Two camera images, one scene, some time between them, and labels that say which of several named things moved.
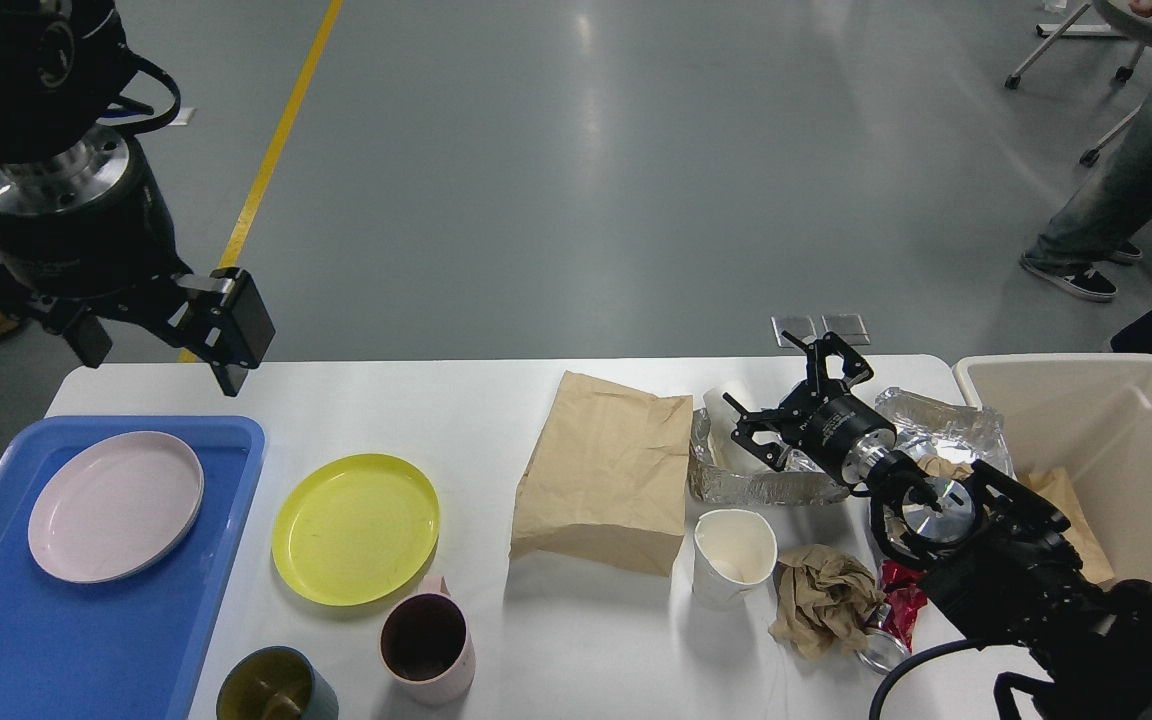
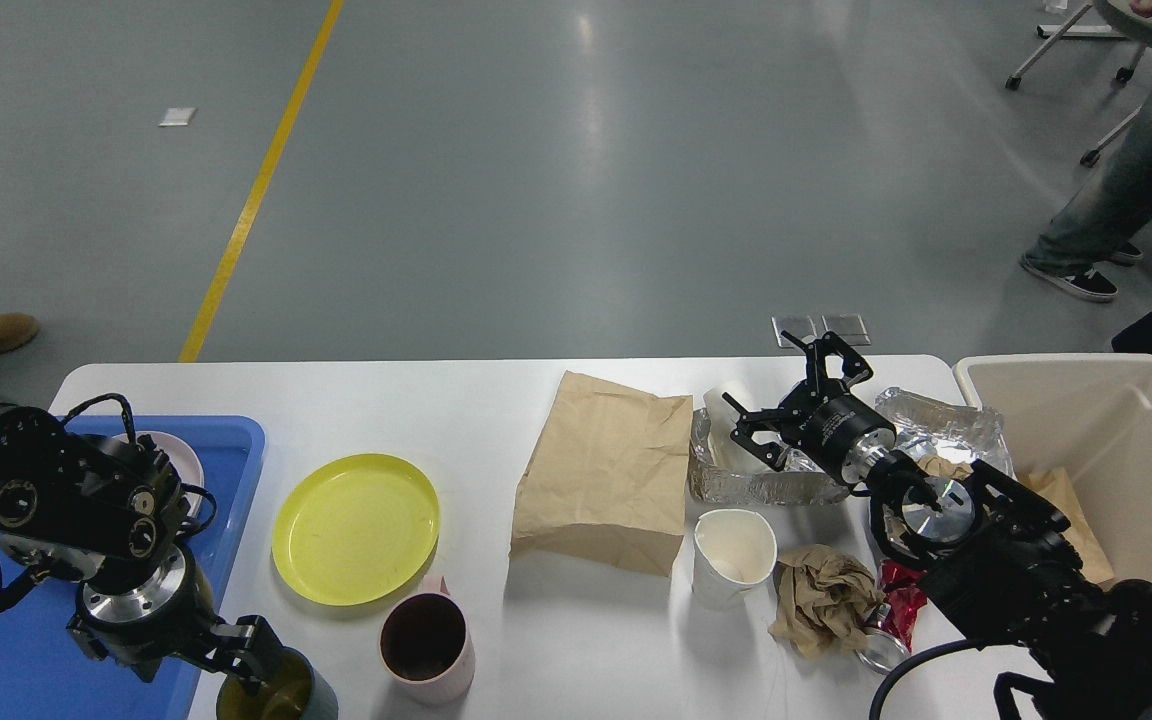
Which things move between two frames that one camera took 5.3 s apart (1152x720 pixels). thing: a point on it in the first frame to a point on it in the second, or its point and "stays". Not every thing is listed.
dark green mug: [276, 683] stays
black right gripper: [833, 428] stays
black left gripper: [90, 223] to [167, 611]
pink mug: [426, 645] stays
